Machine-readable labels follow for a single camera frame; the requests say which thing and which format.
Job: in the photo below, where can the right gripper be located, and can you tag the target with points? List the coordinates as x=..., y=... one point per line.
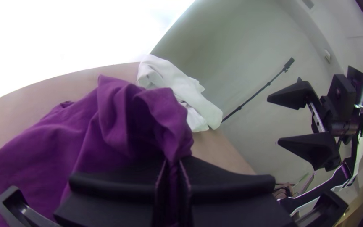
x=339, y=127

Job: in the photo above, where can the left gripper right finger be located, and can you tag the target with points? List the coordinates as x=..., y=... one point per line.
x=232, y=201

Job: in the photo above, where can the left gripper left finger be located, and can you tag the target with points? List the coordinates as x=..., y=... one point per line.
x=106, y=208

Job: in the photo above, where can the dark t-shirt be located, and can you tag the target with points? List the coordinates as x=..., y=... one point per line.
x=99, y=126

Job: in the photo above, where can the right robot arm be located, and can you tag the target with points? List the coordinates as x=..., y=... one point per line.
x=362, y=142

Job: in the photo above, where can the black stand pole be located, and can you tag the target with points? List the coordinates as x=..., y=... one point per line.
x=257, y=91

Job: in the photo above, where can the white garment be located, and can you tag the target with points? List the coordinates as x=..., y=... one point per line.
x=175, y=88

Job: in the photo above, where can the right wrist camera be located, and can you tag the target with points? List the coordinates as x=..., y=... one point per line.
x=342, y=94

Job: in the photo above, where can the white wall switch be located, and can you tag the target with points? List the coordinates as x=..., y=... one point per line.
x=327, y=56

